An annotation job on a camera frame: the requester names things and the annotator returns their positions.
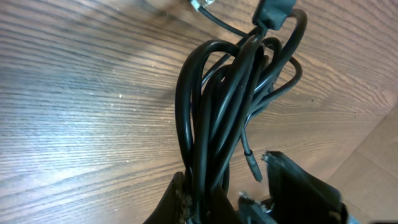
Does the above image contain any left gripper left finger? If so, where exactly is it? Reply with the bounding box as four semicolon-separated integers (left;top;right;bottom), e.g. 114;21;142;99
144;172;192;224

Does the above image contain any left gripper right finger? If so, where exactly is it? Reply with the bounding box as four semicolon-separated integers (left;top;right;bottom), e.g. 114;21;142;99
238;151;348;224

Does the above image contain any black cable bundle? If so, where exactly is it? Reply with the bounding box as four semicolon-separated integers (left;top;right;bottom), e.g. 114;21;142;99
174;0;308;224

